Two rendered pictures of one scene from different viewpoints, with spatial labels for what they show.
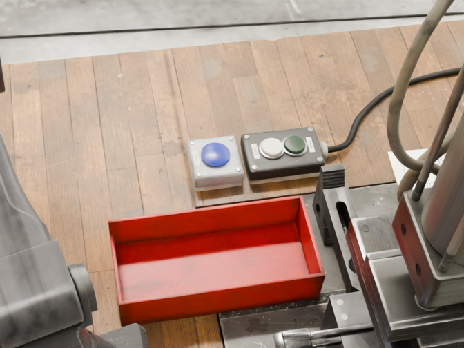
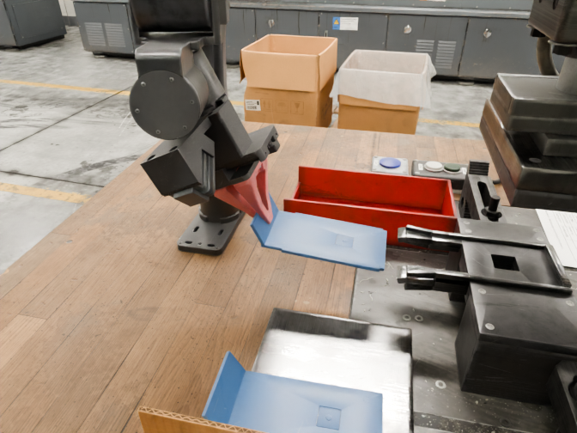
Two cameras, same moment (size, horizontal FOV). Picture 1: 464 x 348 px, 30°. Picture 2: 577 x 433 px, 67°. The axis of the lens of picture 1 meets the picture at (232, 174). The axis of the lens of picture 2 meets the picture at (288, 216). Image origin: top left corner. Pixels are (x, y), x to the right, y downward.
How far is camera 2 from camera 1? 0.60 m
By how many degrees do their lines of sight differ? 29
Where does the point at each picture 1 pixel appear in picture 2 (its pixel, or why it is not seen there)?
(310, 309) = (440, 257)
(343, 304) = (470, 224)
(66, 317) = not seen: outside the picture
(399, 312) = (526, 94)
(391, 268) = (523, 80)
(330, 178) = (476, 168)
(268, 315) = (401, 252)
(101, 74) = (331, 134)
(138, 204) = not seen: hidden behind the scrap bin
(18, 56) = not seen: hidden behind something
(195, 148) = (376, 159)
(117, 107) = (334, 146)
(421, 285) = (558, 10)
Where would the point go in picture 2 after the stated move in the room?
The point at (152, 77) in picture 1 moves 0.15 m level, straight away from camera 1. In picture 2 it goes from (362, 139) to (373, 118)
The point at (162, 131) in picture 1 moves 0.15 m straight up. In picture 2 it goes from (358, 158) to (365, 87)
